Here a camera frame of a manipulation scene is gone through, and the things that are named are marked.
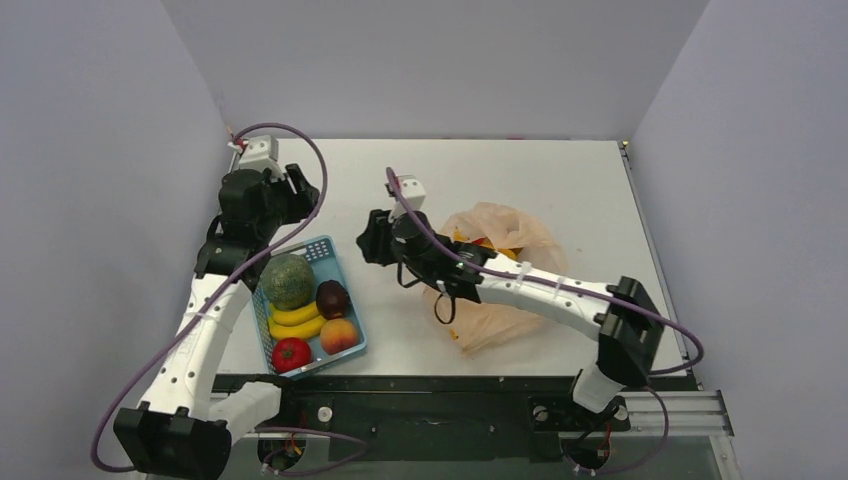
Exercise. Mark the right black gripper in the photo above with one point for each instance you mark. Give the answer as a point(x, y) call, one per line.
point(378, 238)

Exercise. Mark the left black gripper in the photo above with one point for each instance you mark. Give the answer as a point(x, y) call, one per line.
point(303, 201)

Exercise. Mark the fake brown kiwi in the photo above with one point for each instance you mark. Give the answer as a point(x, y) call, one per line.
point(332, 300)

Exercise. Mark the fake orange mango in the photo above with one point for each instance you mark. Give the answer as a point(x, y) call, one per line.
point(511, 254)

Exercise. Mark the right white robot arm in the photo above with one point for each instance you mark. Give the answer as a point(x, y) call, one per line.
point(621, 317)

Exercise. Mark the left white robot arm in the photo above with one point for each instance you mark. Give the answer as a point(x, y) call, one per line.
point(175, 430)

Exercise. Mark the green fake melon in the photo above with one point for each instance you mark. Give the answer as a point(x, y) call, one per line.
point(288, 281)

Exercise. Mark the fake peach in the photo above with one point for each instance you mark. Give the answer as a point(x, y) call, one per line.
point(338, 335)

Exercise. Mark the yellow fake banana bunch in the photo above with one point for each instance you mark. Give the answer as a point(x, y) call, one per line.
point(304, 322)

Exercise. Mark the red fake tomato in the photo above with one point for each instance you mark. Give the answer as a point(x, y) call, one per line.
point(289, 354)

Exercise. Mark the blue plastic basket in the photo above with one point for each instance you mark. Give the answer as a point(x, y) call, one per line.
point(320, 252)

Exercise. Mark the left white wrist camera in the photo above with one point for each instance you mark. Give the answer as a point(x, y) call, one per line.
point(259, 153)

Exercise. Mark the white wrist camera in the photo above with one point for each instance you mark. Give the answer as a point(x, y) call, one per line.
point(259, 153)
point(411, 189)

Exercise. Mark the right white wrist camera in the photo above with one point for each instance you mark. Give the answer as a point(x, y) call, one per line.
point(411, 189)

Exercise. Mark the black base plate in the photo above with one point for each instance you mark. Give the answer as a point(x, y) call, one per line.
point(534, 447)

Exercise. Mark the aluminium rail frame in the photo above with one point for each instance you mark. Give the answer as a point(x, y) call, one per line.
point(682, 414)

